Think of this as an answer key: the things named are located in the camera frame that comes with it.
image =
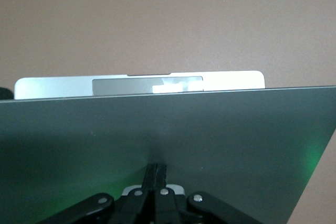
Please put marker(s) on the black mouse pad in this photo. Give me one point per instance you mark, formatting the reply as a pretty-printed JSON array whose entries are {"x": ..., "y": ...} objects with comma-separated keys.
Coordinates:
[{"x": 5, "y": 93}]

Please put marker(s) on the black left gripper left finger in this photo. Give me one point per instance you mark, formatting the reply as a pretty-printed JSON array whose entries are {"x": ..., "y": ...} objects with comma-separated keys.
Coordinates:
[{"x": 149, "y": 208}]

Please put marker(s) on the silver laptop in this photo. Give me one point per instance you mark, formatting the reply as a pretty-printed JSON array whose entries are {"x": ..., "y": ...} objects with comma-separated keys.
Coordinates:
[{"x": 168, "y": 129}]

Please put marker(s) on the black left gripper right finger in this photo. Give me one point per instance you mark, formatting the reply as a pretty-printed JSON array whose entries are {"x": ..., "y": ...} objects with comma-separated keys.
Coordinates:
[{"x": 165, "y": 208}]

